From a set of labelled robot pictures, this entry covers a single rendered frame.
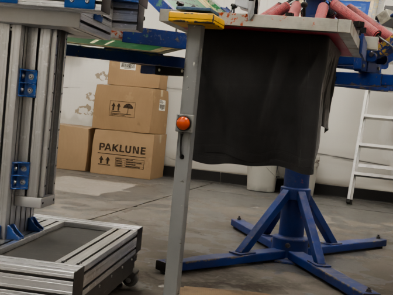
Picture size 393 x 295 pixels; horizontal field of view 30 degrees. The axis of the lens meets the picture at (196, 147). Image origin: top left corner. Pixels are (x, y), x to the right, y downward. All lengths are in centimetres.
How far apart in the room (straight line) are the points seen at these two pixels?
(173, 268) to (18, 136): 68
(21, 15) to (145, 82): 462
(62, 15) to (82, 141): 483
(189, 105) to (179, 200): 27
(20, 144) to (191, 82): 64
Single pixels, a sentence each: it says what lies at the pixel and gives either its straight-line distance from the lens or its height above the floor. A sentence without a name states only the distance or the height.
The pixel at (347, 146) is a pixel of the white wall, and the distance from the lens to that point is 691.
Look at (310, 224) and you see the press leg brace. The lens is 347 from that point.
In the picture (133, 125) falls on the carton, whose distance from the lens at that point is 683.
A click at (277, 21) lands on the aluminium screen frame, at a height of 97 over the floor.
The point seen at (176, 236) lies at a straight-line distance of 208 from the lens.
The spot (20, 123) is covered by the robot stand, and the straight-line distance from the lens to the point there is 241.
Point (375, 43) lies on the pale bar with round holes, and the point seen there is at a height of 102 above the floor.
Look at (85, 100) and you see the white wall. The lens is 755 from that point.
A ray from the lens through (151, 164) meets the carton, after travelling 679.
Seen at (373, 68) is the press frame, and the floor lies 95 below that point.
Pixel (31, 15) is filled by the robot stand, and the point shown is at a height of 92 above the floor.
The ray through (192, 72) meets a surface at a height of 79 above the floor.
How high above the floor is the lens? 69
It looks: 3 degrees down
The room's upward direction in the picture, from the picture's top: 5 degrees clockwise
